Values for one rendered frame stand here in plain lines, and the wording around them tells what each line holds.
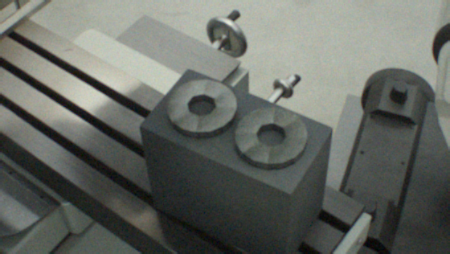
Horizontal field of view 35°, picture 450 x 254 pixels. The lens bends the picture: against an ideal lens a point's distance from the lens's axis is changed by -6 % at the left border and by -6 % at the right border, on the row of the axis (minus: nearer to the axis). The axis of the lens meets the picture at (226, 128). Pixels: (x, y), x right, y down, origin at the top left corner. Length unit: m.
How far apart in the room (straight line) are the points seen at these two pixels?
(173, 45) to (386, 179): 0.55
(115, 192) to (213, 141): 0.25
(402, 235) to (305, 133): 0.71
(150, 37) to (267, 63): 1.08
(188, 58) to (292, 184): 0.74
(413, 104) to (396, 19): 1.18
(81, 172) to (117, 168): 0.06
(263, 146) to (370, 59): 1.84
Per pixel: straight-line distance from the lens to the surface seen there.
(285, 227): 0.96
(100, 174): 1.16
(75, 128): 1.23
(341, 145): 1.94
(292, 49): 2.74
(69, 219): 1.28
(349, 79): 2.66
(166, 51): 1.62
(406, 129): 1.75
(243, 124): 0.94
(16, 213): 1.23
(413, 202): 1.65
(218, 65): 1.58
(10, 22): 1.44
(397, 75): 1.85
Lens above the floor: 1.90
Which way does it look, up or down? 50 degrees down
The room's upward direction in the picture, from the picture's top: 2 degrees counter-clockwise
